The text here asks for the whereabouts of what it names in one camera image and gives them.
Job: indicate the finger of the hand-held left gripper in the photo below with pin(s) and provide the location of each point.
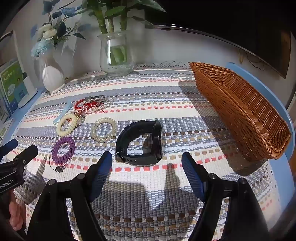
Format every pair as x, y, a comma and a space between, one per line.
8, 148
26, 154

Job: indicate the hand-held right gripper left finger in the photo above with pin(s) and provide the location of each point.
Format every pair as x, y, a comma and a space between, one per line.
101, 176

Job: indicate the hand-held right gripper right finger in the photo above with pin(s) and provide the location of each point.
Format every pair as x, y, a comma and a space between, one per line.
192, 176

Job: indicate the black wrist watch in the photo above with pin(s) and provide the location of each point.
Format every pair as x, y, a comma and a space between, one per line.
157, 139

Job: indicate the light blue plastic strip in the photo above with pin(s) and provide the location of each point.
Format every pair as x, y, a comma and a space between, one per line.
62, 113

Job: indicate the brown wicker basket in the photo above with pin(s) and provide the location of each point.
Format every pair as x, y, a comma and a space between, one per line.
242, 111

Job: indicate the person's left hand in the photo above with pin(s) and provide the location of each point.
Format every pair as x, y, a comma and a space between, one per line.
17, 215

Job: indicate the teal picture book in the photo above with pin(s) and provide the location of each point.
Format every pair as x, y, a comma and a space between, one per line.
11, 88

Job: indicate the white ribbed ceramic vase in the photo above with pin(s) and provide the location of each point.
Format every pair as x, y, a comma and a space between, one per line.
52, 76

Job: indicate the striped woven table mat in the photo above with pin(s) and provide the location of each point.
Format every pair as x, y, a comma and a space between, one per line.
150, 97

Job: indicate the clear glass vase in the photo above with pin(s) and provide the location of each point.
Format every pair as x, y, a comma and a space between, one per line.
115, 62

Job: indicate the blue and white artificial flowers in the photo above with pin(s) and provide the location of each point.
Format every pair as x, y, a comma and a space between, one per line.
48, 32

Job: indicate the black television screen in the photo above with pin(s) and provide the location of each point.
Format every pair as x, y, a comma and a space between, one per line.
231, 23

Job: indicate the green bamboo plant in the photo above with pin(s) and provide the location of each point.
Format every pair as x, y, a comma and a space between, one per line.
115, 11

